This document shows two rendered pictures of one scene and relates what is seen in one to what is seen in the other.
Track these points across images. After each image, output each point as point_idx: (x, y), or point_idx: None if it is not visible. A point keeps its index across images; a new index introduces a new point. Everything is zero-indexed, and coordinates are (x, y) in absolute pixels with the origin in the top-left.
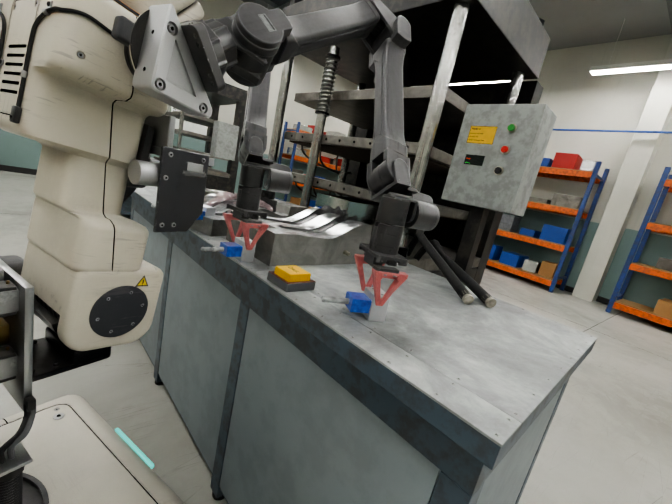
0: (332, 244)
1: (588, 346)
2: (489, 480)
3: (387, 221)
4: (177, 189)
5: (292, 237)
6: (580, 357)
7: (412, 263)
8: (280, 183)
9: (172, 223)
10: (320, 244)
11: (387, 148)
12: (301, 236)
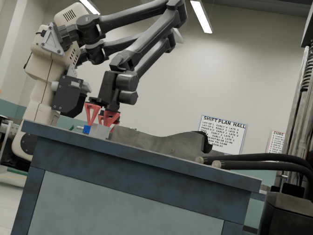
0: (160, 141)
1: (216, 167)
2: (55, 183)
3: (101, 82)
4: (64, 92)
5: (126, 128)
6: (178, 158)
7: (300, 203)
8: (124, 96)
9: (59, 107)
10: (149, 139)
11: (118, 52)
12: (133, 129)
